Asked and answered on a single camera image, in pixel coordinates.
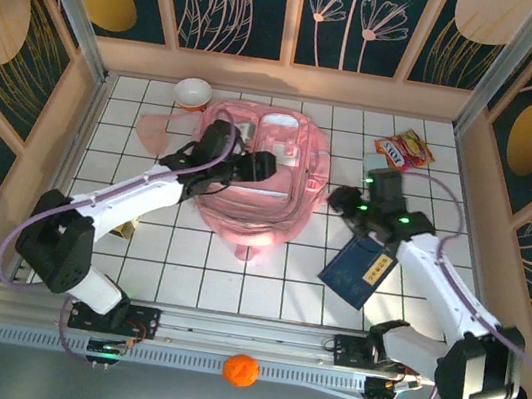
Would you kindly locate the navy blue notebook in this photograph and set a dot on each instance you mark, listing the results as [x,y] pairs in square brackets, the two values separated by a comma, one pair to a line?
[350,273]

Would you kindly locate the pink school backpack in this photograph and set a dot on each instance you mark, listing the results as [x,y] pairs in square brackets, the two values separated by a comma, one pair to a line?
[254,208]

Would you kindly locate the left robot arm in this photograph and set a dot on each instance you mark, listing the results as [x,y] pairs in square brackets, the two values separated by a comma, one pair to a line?
[139,202]

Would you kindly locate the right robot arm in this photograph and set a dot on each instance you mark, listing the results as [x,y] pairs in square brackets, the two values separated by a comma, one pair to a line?
[427,286]

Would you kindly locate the white bowl orange base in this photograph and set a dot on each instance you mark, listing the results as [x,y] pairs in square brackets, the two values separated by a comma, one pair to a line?
[192,92]

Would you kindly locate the translucent pink plastic cup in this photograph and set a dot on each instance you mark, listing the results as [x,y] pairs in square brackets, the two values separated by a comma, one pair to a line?
[152,136]

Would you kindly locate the red orange snack packet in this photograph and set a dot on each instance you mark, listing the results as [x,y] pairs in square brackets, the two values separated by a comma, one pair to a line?
[405,151]

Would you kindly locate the small gold brown box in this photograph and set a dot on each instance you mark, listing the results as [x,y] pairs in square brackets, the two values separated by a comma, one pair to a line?
[124,229]

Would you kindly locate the orange ball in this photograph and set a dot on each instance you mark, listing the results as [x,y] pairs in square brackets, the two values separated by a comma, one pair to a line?
[240,370]

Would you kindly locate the perforated metal strip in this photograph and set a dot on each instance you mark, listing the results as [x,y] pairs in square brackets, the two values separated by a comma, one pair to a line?
[180,360]

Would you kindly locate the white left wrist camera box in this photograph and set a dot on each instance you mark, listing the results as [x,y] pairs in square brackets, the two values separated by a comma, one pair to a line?
[245,131]

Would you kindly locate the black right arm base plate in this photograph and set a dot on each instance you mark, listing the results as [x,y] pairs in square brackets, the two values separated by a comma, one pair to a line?
[348,351]

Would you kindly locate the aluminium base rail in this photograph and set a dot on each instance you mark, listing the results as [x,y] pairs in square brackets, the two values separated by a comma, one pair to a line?
[245,330]

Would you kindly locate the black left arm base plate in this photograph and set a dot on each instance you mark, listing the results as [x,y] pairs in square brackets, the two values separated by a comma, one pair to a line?
[145,322]

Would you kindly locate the aluminium frame post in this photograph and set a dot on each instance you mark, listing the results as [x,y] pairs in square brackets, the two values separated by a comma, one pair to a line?
[507,65]
[69,1]

